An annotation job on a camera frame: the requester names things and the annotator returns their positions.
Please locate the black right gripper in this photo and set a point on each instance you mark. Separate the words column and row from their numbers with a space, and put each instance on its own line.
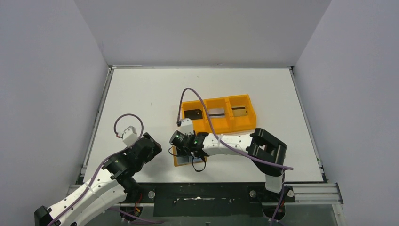
column 185, row 153

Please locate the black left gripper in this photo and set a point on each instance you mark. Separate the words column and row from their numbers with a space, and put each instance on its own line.
column 153, row 144

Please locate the orange leather card holder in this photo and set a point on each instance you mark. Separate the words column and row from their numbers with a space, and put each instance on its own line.
column 173, row 152

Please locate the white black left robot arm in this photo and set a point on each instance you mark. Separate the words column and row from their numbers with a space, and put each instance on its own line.
column 112, row 184

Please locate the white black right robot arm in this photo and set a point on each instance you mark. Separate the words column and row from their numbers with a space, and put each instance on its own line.
column 265, row 150

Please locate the black card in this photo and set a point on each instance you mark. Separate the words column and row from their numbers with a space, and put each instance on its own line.
column 193, row 114

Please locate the silver card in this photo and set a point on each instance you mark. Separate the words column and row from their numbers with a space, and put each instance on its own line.
column 216, row 113

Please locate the gold card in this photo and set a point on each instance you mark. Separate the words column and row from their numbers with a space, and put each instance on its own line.
column 239, row 111

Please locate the yellow middle plastic bin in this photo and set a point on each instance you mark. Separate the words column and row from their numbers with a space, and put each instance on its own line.
column 220, row 125

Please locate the yellow right plastic bin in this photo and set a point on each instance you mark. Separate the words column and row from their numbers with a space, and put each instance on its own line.
column 245, row 122

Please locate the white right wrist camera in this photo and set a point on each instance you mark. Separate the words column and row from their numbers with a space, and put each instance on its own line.
column 185, row 126

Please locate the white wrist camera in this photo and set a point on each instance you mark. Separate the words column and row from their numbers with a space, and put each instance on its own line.
column 128, row 136
column 185, row 126

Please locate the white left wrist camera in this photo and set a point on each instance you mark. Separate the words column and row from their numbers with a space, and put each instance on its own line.
column 128, row 136

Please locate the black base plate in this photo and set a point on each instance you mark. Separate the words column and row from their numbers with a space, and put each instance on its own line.
column 209, row 199

